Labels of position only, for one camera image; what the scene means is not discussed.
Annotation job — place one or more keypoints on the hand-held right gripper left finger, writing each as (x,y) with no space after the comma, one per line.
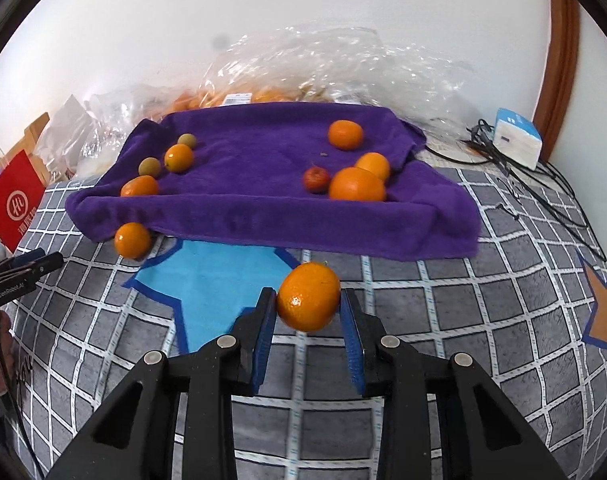
(263,345)

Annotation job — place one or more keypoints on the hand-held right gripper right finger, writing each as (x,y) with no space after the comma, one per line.
(353,345)

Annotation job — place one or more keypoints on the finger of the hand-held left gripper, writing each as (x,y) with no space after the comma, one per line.
(50,262)
(28,256)

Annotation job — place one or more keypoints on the round tangerine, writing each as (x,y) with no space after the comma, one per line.
(308,297)
(345,134)
(140,186)
(179,158)
(132,240)
(374,162)

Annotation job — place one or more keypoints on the small green-brown round fruit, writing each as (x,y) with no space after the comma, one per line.
(187,140)
(149,166)

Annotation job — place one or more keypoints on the large orange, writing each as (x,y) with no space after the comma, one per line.
(357,185)

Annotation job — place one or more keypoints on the small red fruit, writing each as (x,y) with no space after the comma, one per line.
(316,179)

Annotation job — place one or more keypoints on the red paper bag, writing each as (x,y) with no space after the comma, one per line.
(13,205)

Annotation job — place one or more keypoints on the grey checked bed sheet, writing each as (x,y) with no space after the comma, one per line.
(458,310)

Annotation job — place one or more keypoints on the purple towel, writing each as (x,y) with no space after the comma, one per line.
(263,210)

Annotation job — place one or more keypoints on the crumpled clear plastic bags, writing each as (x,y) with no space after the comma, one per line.
(83,130)

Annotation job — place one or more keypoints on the clear bag of oranges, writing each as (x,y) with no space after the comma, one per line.
(243,95)

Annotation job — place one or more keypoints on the white and blue tissue pack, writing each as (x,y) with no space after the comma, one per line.
(516,137)

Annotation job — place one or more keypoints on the large clear plastic bag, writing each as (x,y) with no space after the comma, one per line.
(333,65)

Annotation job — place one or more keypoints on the brown wooden door frame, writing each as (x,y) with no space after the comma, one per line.
(563,60)

